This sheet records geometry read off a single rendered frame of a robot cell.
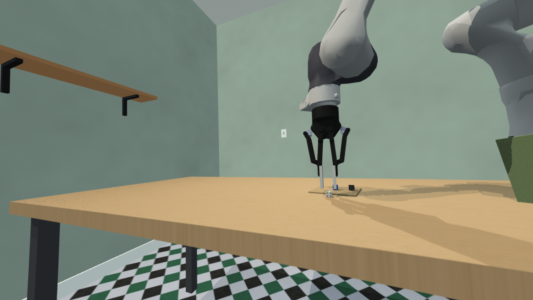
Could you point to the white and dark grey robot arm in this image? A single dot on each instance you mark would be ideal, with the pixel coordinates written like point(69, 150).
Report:
point(488, 31)

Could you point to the tan square mat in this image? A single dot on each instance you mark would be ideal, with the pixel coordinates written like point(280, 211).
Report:
point(344, 191)

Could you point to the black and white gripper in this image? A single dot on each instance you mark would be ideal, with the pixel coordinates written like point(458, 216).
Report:
point(325, 125)

